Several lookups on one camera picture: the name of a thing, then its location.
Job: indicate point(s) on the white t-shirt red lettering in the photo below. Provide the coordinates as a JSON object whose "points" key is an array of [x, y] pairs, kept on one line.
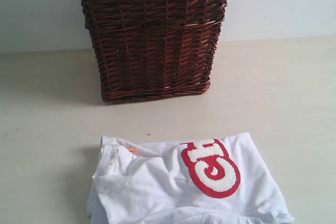
{"points": [[216, 180]]}

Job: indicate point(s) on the dark brown wicker basket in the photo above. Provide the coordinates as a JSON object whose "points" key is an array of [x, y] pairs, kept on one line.
{"points": [[153, 49]]}

